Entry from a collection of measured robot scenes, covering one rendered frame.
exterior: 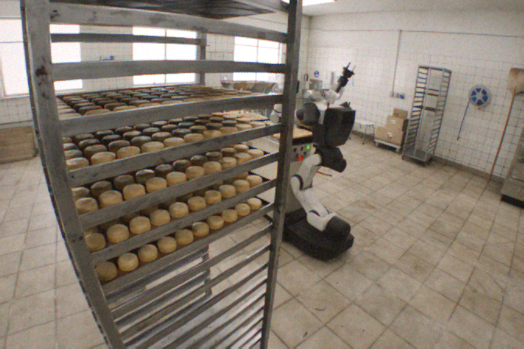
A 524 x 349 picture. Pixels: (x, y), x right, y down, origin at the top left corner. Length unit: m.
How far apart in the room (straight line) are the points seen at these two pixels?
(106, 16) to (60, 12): 0.07
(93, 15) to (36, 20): 0.09
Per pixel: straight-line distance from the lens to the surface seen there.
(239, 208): 0.87
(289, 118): 0.78
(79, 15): 0.49
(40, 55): 0.44
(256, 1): 0.70
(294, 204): 2.60
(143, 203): 0.58
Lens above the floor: 1.51
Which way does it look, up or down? 19 degrees down
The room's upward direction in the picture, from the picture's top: 3 degrees clockwise
